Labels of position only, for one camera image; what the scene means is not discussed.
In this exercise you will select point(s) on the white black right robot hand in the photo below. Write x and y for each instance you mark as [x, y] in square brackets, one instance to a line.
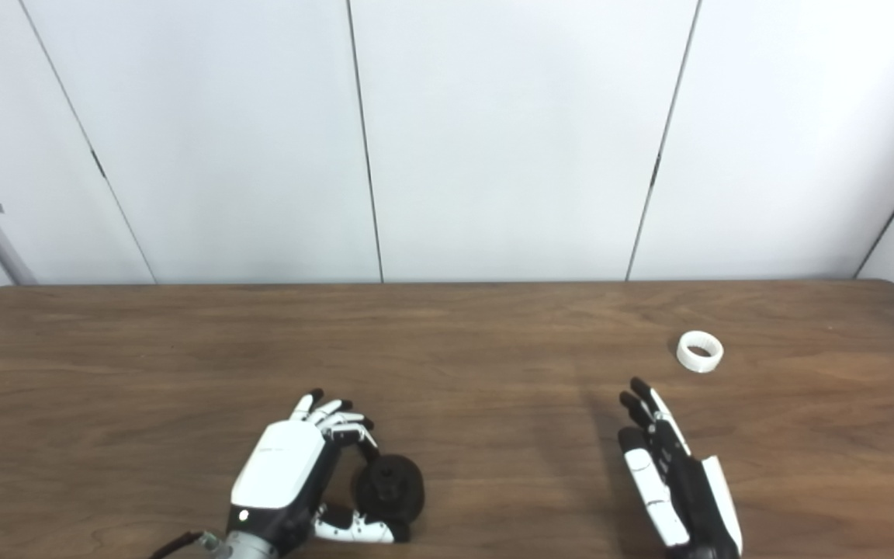
[684, 489]

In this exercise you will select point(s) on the round black plastic part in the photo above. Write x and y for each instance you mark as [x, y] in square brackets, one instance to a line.
[393, 487]

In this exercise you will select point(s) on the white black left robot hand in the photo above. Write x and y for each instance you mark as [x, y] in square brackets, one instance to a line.
[280, 466]

